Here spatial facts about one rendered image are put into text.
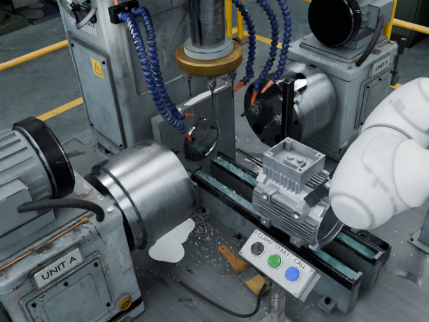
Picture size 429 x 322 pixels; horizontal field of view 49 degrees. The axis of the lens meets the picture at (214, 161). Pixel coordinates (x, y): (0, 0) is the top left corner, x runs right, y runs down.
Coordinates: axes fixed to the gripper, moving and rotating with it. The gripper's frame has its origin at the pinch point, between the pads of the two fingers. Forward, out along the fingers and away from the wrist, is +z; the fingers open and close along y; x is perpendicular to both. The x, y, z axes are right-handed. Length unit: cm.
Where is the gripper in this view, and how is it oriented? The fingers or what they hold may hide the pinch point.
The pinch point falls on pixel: (315, 195)
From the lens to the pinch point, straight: 113.6
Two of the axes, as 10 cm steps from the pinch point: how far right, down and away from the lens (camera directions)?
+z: -3.0, 4.7, 8.3
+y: -7.3, 4.5, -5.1
